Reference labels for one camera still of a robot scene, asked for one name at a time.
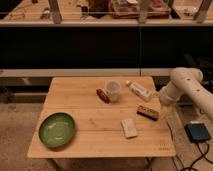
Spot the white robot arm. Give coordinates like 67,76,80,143
159,67,213,122

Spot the white ceramic cup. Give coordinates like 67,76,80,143
105,80,121,102

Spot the green ceramic bowl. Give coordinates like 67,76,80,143
38,112,76,148

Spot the white plastic tube bottle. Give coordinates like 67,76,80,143
126,80,152,101

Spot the wooden folding table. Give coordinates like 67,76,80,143
28,77,176,158

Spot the dark red snack bar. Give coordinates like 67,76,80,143
96,89,110,103

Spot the black cable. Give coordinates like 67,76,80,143
168,123,213,171

